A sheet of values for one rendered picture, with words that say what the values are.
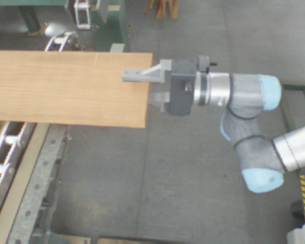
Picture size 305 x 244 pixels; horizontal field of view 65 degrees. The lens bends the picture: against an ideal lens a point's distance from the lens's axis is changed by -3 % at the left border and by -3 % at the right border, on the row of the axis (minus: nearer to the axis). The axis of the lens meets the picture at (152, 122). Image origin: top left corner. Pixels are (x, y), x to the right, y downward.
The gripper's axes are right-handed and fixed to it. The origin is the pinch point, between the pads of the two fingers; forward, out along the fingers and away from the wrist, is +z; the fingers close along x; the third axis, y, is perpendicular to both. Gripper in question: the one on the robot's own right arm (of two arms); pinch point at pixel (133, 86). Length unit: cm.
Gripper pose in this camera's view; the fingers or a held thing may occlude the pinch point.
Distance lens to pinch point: 56.0
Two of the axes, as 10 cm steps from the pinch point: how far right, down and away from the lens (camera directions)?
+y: -0.8, 8.1, -5.8
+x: 0.2, 5.8, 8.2
